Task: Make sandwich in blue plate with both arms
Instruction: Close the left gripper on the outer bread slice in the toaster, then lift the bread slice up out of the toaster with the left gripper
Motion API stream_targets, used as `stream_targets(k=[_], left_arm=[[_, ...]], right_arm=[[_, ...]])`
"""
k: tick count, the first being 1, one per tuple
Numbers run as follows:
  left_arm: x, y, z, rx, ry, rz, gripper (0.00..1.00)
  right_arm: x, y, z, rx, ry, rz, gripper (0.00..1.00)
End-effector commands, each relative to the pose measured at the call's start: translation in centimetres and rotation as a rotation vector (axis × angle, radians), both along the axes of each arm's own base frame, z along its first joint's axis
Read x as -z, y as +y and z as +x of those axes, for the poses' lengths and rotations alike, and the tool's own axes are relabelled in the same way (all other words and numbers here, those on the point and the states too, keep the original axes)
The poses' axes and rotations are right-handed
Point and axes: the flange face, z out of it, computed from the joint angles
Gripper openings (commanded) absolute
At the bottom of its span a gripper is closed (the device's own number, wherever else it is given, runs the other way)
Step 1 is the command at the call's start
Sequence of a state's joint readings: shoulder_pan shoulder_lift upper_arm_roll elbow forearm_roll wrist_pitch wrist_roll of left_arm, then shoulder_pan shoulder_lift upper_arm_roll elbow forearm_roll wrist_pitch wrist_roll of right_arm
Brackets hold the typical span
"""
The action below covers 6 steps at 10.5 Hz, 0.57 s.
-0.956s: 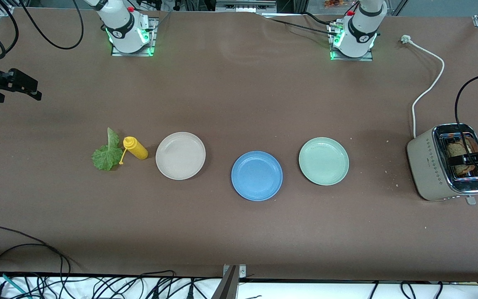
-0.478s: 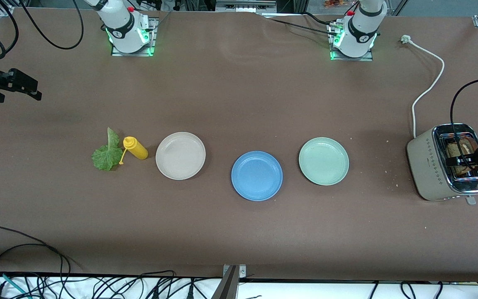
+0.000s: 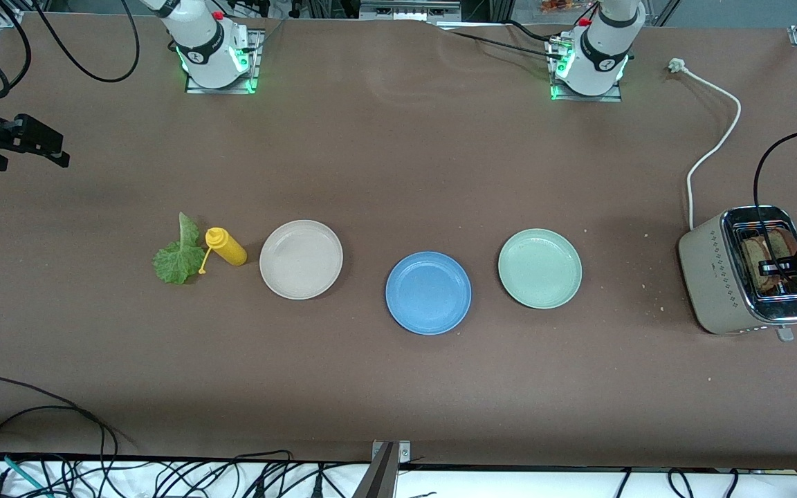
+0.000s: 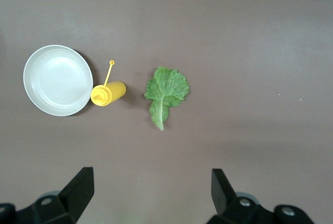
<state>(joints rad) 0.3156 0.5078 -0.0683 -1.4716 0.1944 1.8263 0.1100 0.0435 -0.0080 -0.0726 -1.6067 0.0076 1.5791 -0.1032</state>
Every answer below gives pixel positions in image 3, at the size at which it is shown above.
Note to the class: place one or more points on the brown bread slice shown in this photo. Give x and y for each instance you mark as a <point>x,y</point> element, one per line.
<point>751,266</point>

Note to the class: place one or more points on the green lettuce leaf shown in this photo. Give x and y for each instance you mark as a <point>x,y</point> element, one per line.
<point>177,263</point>

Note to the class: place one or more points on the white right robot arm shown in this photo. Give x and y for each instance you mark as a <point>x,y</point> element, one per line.
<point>201,34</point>

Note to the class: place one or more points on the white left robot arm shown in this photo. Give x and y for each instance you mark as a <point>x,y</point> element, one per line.
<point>602,41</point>

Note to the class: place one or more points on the pale green round plate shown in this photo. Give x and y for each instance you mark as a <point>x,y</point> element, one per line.
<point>540,268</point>

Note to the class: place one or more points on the beige round plate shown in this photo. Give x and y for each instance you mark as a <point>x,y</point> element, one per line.
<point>301,259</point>

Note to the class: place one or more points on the blue round plate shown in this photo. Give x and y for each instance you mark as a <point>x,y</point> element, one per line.
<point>428,293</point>

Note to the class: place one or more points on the bread slice with dark crust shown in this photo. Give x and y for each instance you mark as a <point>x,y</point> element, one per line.
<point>784,243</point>

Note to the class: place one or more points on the beige chrome toaster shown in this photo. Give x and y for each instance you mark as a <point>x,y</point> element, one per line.
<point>710,277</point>

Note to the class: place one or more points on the yellow mustard squeeze bottle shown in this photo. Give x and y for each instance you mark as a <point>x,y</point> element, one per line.
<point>229,249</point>

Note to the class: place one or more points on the orange snack packet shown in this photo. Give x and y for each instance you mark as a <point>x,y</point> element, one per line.
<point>557,5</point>

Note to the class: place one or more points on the white lower shelf board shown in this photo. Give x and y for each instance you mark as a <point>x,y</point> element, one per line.
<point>509,487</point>

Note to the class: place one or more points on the grey power strip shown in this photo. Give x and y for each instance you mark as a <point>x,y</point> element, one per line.
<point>409,10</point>

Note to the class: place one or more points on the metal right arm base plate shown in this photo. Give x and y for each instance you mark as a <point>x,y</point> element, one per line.
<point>254,66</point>

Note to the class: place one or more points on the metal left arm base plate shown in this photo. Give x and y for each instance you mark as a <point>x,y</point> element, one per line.
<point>589,98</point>

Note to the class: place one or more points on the aluminium profile post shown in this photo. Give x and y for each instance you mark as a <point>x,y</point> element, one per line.
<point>381,477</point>

